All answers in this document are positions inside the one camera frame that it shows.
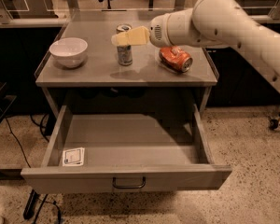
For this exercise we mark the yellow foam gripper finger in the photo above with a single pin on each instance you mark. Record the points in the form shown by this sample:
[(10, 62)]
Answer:
[(134, 37)]

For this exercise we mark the silver blue redbull can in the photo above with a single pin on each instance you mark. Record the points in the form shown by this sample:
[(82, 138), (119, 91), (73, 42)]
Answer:
[(125, 57)]

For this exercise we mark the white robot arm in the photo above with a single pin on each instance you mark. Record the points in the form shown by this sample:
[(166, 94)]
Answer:
[(213, 23)]

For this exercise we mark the crushed orange soda can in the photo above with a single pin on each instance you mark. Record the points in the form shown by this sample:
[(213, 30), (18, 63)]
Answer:
[(176, 58)]

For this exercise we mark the grey metal drawer cabinet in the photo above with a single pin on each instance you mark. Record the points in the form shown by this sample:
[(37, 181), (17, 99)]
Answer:
[(101, 69)]

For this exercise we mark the open grey top drawer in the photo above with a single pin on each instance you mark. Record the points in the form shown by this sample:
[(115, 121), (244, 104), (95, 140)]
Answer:
[(170, 150)]

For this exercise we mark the white ceramic bowl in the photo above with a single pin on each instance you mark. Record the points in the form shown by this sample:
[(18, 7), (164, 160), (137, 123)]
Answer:
[(69, 52)]

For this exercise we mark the white label sticker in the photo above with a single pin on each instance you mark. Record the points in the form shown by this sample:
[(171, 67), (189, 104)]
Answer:
[(74, 156)]

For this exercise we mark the black caster wheel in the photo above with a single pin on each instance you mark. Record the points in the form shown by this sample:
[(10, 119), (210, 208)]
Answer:
[(273, 124)]

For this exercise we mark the white horizontal rail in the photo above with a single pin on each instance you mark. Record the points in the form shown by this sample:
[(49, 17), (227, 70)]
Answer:
[(56, 22)]

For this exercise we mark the black drawer handle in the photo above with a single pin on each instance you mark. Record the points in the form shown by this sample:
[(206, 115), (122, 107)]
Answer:
[(128, 183)]

